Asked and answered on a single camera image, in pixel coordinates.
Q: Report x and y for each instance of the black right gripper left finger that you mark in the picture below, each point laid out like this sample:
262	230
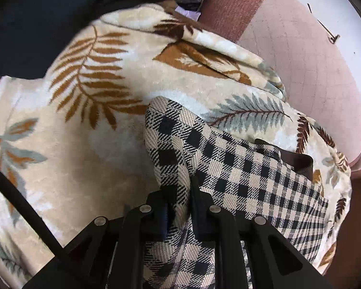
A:
109	253

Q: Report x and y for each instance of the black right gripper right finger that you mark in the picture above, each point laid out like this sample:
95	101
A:
248	253

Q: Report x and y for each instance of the black beige checkered garment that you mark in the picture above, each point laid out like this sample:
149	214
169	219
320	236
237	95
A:
244	178

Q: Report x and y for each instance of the beige leaf-pattern fleece blanket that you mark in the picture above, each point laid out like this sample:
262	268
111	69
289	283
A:
73	142

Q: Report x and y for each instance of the pink bolster pillow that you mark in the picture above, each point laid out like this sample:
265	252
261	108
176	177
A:
317	79

